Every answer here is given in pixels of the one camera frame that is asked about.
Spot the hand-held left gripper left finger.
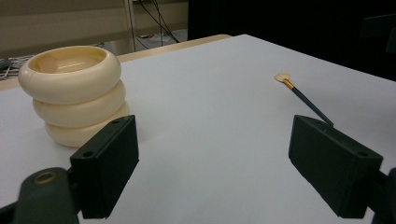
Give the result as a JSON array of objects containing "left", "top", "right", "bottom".
[{"left": 69, "top": 114, "right": 140, "bottom": 219}]

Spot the white mesh tray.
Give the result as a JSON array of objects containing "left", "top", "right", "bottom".
[{"left": 0, "top": 54, "right": 35, "bottom": 81}]

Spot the white metal stand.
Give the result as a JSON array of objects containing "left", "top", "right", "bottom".
[{"left": 122, "top": 0, "right": 138, "bottom": 52}]

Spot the cream ringed pen holder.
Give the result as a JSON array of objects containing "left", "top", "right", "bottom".
[{"left": 17, "top": 45, "right": 131, "bottom": 148}]

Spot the fan paintbrush with dark handle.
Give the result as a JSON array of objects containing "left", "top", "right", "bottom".
[{"left": 274, "top": 72, "right": 335, "bottom": 128}]

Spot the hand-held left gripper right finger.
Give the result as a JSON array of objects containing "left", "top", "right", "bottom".
[{"left": 288, "top": 114, "right": 384, "bottom": 219}]

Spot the black cable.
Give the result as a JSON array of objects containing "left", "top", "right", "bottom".
[
  {"left": 127, "top": 0, "right": 150, "bottom": 52},
  {"left": 138, "top": 0, "right": 180, "bottom": 44}
]

